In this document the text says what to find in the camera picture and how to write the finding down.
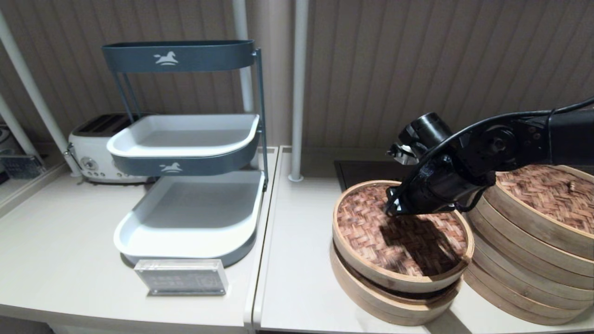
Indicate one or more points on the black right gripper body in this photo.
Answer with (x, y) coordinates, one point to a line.
(441, 185)

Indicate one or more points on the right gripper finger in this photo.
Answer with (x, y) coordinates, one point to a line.
(390, 208)
(400, 199)

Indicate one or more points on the small woven bamboo steamer lid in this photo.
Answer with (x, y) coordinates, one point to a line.
(362, 227)

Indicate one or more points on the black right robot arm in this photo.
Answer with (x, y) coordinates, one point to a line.
(561, 139)

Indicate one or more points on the large bamboo steamer basket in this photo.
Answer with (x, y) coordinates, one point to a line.
(510, 290)
(510, 246)

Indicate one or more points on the small bamboo steamer basket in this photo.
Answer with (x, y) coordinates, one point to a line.
(357, 301)

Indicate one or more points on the black induction cooktop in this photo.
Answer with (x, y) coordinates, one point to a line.
(362, 174)

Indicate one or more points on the white metal shelf pole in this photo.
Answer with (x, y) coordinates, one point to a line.
(58, 133)
(299, 93)
(240, 23)
(18, 131)

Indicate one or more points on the three-tier blue tray rack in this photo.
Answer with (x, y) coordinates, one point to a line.
(261, 115)

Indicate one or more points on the white-lined blue rack tray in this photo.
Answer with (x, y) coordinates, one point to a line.
(195, 208)
(185, 138)

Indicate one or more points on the clear acrylic warning sign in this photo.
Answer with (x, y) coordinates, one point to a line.
(181, 278)

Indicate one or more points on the dark blue horse-logo rack tier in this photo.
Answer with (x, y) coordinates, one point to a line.
(209, 56)

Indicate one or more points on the white retro toaster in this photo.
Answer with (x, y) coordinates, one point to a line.
(93, 147)

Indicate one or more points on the small grey sign block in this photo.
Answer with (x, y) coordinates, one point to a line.
(21, 167)

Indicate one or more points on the black cylindrical wrist camera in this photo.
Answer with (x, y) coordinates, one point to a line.
(424, 132)

